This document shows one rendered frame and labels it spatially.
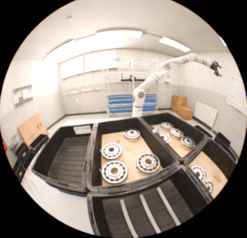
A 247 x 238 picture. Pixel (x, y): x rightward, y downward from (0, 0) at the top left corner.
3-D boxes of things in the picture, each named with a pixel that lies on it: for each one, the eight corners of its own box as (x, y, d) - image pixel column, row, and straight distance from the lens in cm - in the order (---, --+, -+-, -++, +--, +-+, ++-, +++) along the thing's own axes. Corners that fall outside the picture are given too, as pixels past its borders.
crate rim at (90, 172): (97, 125, 51) (96, 121, 50) (138, 119, 54) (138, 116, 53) (89, 192, 26) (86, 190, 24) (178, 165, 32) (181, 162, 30)
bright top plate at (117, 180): (103, 161, 35) (103, 160, 35) (126, 160, 34) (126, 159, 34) (100, 183, 31) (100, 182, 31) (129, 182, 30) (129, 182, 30)
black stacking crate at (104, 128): (100, 135, 56) (96, 123, 50) (137, 129, 59) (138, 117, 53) (99, 195, 35) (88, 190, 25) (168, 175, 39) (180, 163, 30)
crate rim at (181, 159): (138, 119, 54) (138, 116, 53) (167, 114, 71) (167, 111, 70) (179, 165, 32) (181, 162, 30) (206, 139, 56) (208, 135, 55)
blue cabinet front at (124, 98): (110, 112, 236) (108, 95, 222) (132, 111, 236) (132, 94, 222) (110, 113, 233) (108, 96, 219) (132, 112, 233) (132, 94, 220)
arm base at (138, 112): (131, 119, 78) (132, 104, 71) (139, 119, 80) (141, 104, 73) (132, 124, 70) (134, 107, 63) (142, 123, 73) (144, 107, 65)
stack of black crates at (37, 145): (51, 150, 195) (41, 133, 176) (59, 153, 172) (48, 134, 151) (42, 163, 186) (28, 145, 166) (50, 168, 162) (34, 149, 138)
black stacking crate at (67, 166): (65, 138, 68) (60, 127, 63) (99, 135, 56) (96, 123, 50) (46, 184, 52) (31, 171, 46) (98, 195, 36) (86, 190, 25)
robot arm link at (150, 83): (154, 81, 79) (160, 82, 72) (135, 99, 72) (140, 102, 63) (149, 74, 76) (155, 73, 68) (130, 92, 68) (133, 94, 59)
